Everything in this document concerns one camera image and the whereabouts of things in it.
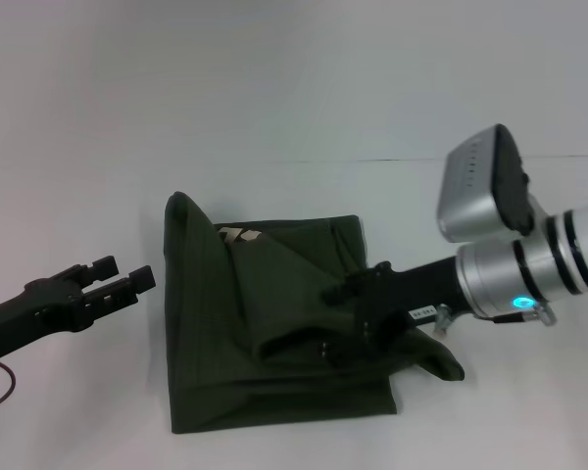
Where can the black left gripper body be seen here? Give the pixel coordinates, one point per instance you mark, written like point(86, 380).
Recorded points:
point(29, 313)

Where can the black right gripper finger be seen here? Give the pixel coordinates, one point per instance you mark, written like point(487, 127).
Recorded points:
point(353, 289)
point(362, 347)

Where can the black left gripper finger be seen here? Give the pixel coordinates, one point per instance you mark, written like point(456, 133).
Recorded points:
point(117, 289)
point(90, 271)

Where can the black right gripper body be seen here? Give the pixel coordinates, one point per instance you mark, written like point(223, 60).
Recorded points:
point(411, 294)

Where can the dark green shirt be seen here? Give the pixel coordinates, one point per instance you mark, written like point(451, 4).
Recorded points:
point(255, 333)

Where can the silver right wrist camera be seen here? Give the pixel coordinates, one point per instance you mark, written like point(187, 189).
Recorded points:
point(485, 186)

